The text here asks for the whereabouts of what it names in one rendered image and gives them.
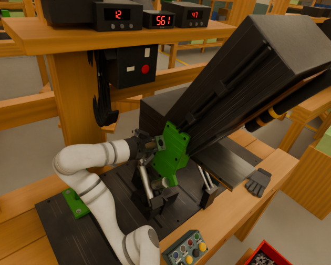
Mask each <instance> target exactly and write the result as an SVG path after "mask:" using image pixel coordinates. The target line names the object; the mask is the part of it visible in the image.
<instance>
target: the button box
mask: <svg viewBox="0 0 331 265"><path fill-rule="evenodd" d="M196 233H197V234H198V235H199V238H198V240H197V239H195V237H194V235H195V234H196ZM189 239H191V240H192V245H191V246H190V245H188V240H189ZM202 242H204V240H203V238H202V236H201V234H200V232H199V230H189V231H188V232H186V233H185V234H184V235H183V236H182V237H181V238H179V239H178V240H177V241H176V242H175V243H173V244H172V245H171V246H170V247H169V248H167V249H166V250H165V251H164V252H163V253H162V254H161V255H162V257H163V259H164V260H165V262H166V263H167V264H168V265H179V263H180V262H184V263H185V265H194V264H195V263H196V262H197V261H198V260H199V259H200V258H201V257H202V256H203V255H204V254H205V253H206V252H207V251H208V247H207V245H206V250H205V251H204V252H203V251H200V249H199V244H200V243H202ZM204 243H205V242H204ZM181 246H185V252H182V251H181ZM195 249H197V250H198V251H199V253H200V254H199V256H198V257H194V255H193V250H195ZM174 252H177V253H178V257H177V258H176V259H175V258H174V257H173V254H174ZM187 256H191V257H192V259H193V261H192V263H191V264H188V263H187V262H186V257H187Z"/></svg>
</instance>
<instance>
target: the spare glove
mask: <svg viewBox="0 0 331 265"><path fill-rule="evenodd" d="M271 176H272V174H271V173H269V172H267V171H266V170H264V169H262V168H259V169H258V170H256V171H255V172H254V173H253V174H251V175H250V176H249V177H248V178H247V179H249V181H248V182H247V183H246V184H245V188H248V187H249V186H250V185H251V186H250V187H249V189H248V192H252V191H253V189H254V188H255V189H254V191H253V192H252V195H254V196H256V194H257V193H258V194H257V197H258V198H261V197H262V195H263V192H264V190H265V189H266V187H267V186H268V184H269V183H270V181H271ZM259 189H260V190H259ZM258 191H259V192H258Z"/></svg>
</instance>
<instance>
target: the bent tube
mask: <svg viewBox="0 0 331 265"><path fill-rule="evenodd" d="M154 139H155V141H152V142H148V143H146V144H145V147H146V149H153V148H157V151H161V150H165V149H166V145H165V142H164V137H163V135H160V136H154ZM145 157H146V154H144V155H143V157H142V158H141V159H145ZM139 164H140V163H139V161H138V168H139V172H140V176H141V180H142V183H143V187H144V190H145V193H146V197H147V201H148V204H149V207H151V204H150V201H149V199H151V198H153V197H154V195H153V191H152V189H151V187H150V180H149V177H148V173H147V170H146V166H141V167H140V166H139Z"/></svg>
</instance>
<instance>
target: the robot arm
mask: <svg viewBox="0 0 331 265"><path fill-rule="evenodd" d="M132 133H133V135H132V137H131V138H126V139H119V140H113V141H107V142H103V143H99V144H94V145H93V144H76V145H70V146H67V147H65V148H63V149H62V150H61V151H60V152H59V153H58V154H57V155H56V156H55V157H54V158H53V163H52V165H53V169H54V171H55V173H56V174H57V175H58V177H59V178H60V179H61V180H62V181H64V182H65V183H66V184H67V185H68V186H69V187H71V188H72V189H73V190H74V191H75V192H76V193H77V195H78V196H79V197H80V198H81V200H82V201H83V202H84V203H85V205H86V206H87V207H88V208H89V210H90V211H91V212H92V214H93V215H94V216H95V218H96V219H97V221H98V223H99V225H100V226H101V228H102V230H103V232H104V234H105V236H106V238H107V239H108V241H109V243H110V245H111V247H112V248H113V250H114V252H115V254H116V256H117V257H118V259H119V260H120V262H121V263H122V265H160V244H159V239H158V236H157V233H156V232H155V230H154V229H153V228H152V227H151V226H149V225H145V226H142V227H140V228H138V229H136V230H135V231H133V232H131V233H129V234H128V235H126V236H125V235H124V234H123V233H122V231H121V230H120V228H119V226H118V224H117V219H116V209H115V201H114V199H113V196H112V194H111V192H110V190H109V189H108V188H107V186H106V185H105V184H104V183H103V181H102V180H101V179H100V178H99V176H98V175H97V174H95V173H90V172H89V171H88V170H87V169H86V168H90V167H103V166H107V165H109V166H110V167H111V168H112V167H116V166H117V164H119V163H122V162H127V161H131V160H138V161H139V163H140V164H139V166H140V167H141V166H145V165H146V164H147V163H148V162H149V161H150V160H151V159H152V158H153V157H154V154H153V153H154V152H157V148H153V149H146V147H145V143H146V142H151V141H155V139H154V137H150V136H149V133H148V132H145V131H143V130H140V129H138V128H137V129H134V130H132ZM138 135H139V136H141V137H144V138H145V139H144V140H142V139H140V138H138V137H137V136H138ZM144 154H148V156H147V157H146V158H145V159H141V158H142V157H143V155H144Z"/></svg>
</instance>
